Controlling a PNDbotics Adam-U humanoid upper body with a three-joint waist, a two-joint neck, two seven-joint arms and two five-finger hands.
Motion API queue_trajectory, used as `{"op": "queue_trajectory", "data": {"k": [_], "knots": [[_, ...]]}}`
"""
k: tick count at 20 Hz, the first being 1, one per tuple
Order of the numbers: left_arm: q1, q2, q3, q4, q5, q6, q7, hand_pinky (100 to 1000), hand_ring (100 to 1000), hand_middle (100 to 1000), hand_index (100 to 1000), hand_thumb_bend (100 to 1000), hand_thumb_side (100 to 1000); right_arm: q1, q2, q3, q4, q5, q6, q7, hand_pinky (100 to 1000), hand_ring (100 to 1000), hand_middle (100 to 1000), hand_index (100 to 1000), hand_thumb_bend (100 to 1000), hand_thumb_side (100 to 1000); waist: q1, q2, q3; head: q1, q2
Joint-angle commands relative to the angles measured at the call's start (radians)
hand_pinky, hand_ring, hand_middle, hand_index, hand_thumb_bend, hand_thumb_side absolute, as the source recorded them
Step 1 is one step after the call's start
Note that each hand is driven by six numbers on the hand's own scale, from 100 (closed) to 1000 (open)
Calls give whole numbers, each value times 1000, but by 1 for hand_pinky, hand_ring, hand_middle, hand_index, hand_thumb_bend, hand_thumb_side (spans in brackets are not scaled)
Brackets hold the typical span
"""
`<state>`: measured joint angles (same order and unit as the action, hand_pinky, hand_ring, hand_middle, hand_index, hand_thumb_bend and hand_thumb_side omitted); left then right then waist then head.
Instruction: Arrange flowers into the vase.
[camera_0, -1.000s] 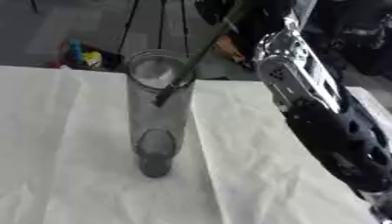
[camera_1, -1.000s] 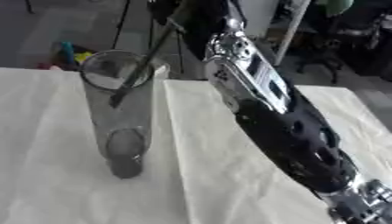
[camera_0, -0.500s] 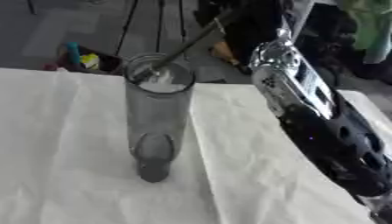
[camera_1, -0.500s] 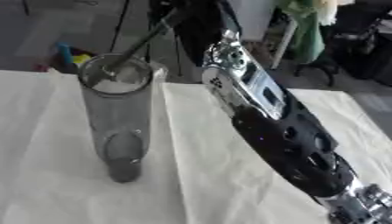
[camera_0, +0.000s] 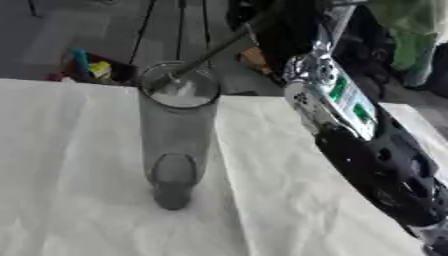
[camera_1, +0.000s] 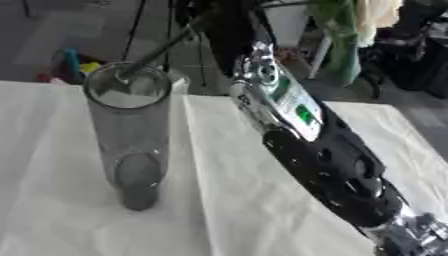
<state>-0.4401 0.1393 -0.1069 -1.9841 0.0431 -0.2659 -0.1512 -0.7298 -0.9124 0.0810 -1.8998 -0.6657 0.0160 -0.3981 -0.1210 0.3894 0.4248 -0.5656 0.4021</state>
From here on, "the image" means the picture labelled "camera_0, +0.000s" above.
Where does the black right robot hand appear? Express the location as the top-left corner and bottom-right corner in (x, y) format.
(227, 0), (356, 64)

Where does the grey-green flower stem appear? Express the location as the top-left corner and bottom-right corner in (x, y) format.
(152, 9), (284, 92)

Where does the clear grey glass vase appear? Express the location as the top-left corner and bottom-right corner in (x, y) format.
(136, 60), (224, 211)

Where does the tan cardboard box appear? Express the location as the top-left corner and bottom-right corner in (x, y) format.
(234, 45), (275, 75)

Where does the black tripod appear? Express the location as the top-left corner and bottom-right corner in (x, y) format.
(127, 0), (214, 66)

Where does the green fabric object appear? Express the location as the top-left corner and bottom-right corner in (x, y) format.
(369, 0), (448, 88)

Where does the dark storage bin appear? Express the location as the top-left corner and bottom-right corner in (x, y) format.
(59, 48), (140, 86)

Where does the yellow item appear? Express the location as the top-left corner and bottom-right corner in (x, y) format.
(87, 61), (114, 80)

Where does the blue item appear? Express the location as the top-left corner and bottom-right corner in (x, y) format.
(68, 47), (91, 74)

